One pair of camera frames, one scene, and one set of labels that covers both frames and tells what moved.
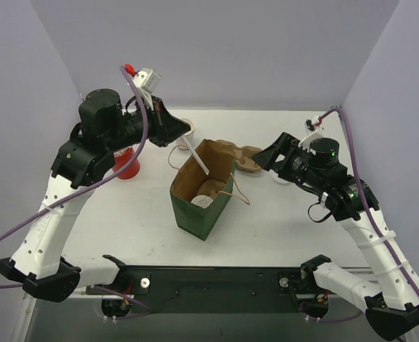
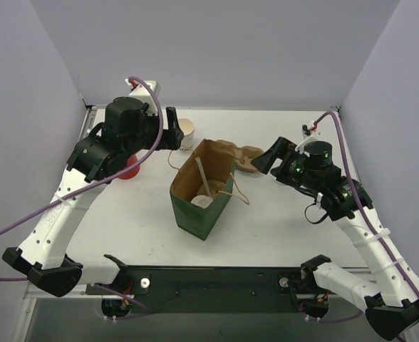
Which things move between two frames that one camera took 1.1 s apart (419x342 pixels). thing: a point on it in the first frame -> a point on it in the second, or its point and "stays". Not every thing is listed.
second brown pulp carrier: [244, 154] stays
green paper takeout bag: [200, 201] stays
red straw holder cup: [122, 157] stays
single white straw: [196, 155] -> [199, 161]
